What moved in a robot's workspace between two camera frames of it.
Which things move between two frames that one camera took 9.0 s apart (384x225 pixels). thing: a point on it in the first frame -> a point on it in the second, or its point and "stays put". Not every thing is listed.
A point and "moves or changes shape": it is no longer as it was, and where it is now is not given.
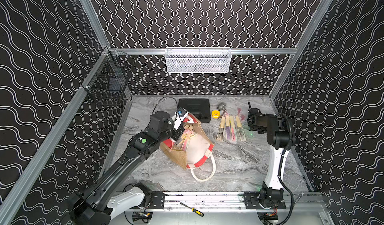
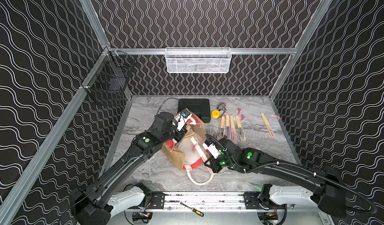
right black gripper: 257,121 -> 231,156
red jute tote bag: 196,153 moves or changes shape
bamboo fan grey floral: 239,118 stays put
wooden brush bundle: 221,134 stays put
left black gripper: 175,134 stays put
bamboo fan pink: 233,132 stays put
